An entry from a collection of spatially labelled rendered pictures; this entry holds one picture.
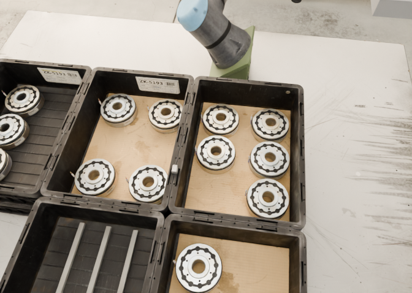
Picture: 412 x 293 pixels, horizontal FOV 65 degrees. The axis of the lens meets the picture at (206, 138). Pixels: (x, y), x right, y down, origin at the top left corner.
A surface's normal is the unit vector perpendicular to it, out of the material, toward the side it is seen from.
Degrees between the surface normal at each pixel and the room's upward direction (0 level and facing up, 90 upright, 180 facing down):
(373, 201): 0
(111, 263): 0
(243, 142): 0
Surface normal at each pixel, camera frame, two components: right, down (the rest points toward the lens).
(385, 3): -0.19, 0.84
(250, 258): -0.03, -0.51
